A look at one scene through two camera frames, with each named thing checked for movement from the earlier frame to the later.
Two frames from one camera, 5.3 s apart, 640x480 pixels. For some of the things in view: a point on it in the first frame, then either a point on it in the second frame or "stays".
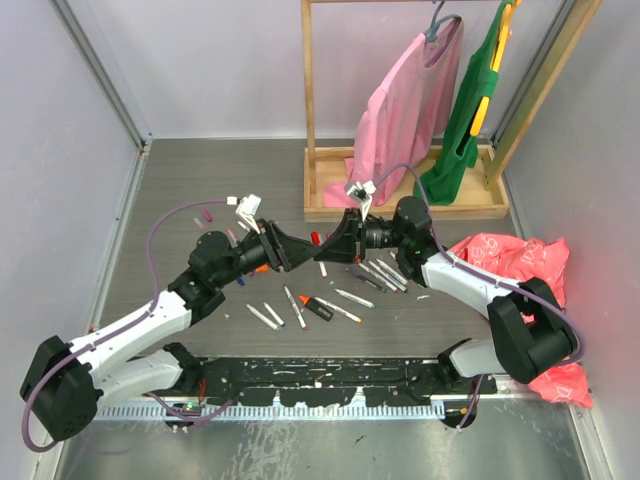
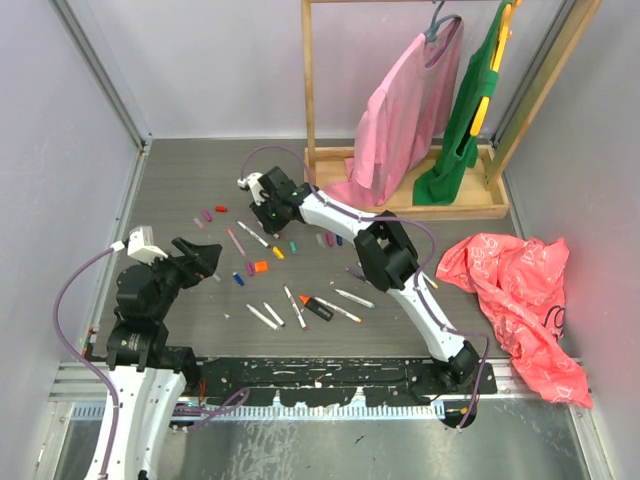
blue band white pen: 275,315 stays
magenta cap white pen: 296,308 stays
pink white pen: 232,238 stays
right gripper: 348,243 to 272,228
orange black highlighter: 309,302 stays
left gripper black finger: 293,251 to 203,257
